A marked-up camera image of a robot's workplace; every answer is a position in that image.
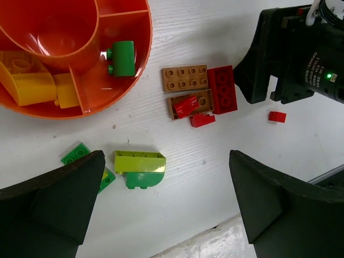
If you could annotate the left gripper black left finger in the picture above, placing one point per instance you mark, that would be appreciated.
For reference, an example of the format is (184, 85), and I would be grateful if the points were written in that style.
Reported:
(48, 215)

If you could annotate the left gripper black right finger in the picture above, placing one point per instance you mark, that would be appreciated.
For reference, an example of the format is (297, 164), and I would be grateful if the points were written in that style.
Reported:
(284, 216)

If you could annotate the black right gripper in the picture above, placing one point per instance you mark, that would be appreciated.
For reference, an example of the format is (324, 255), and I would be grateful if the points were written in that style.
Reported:
(315, 62)

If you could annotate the large red lego brick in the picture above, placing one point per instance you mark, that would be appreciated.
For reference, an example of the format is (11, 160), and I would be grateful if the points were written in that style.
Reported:
(221, 81)

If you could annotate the small red lego cube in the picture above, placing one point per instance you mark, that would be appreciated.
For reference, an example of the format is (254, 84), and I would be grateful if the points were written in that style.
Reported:
(278, 117)

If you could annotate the red sloped lego piece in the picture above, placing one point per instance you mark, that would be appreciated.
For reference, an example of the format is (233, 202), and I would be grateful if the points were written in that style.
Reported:
(199, 120)

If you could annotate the yellow square lego brick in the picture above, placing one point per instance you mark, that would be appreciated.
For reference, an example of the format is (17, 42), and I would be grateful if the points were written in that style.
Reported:
(66, 93)

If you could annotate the green small lego brick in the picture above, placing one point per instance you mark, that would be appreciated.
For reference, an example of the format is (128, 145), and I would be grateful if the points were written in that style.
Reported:
(122, 56)

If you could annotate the yellow long lego brick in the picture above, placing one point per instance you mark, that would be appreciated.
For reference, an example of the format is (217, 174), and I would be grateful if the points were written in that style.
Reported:
(26, 79)

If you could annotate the red ridged lego piece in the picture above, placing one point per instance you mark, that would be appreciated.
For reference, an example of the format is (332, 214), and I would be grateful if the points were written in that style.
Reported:
(185, 107)

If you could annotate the brown upturned lego plate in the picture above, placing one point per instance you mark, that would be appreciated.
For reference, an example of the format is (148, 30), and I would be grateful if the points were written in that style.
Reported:
(204, 98)

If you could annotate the brown studded lego plate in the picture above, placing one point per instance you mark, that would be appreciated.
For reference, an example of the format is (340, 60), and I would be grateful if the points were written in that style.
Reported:
(184, 78)

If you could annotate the dark green flat lego plate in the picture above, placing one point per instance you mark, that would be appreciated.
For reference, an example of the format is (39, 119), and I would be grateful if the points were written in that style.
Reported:
(79, 151)

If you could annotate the lime sloped lego brick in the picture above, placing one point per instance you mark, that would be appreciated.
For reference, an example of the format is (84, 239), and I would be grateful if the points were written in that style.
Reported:
(138, 162)

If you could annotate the green curved lego brick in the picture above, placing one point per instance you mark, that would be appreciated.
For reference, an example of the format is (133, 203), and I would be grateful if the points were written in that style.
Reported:
(142, 180)

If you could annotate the orange round divided container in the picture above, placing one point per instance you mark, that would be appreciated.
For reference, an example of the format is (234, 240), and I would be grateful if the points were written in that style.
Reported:
(73, 37)

